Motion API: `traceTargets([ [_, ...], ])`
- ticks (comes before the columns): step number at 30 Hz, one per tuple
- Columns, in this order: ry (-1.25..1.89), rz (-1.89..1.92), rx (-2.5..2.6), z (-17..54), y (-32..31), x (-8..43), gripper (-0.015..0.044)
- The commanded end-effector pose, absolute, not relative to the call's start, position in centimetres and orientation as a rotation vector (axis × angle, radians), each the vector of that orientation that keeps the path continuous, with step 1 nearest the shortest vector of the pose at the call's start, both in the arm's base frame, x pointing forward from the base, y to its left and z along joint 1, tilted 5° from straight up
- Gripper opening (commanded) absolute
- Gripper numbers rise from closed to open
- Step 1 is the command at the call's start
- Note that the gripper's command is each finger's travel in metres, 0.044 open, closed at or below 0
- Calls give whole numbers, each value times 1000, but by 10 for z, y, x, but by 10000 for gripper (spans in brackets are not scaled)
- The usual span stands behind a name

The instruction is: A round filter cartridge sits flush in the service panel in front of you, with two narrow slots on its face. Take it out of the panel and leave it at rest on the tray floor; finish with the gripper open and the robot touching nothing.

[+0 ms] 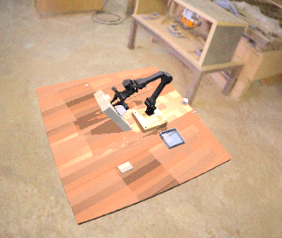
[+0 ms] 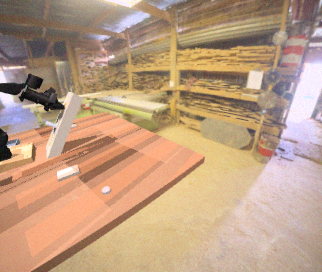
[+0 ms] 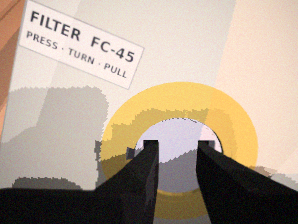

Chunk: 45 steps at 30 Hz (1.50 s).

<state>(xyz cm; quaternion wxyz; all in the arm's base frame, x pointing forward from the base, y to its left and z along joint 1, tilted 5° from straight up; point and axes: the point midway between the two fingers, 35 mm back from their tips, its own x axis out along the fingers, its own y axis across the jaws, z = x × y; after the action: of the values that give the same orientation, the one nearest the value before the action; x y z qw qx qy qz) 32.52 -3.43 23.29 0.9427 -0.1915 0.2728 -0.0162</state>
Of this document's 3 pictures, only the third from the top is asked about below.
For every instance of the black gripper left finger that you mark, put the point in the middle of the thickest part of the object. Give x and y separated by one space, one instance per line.
129 197

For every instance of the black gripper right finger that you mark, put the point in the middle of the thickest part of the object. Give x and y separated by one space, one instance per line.
236 194

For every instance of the grey cylinder with two slots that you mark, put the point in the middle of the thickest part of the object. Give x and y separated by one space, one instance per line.
178 140

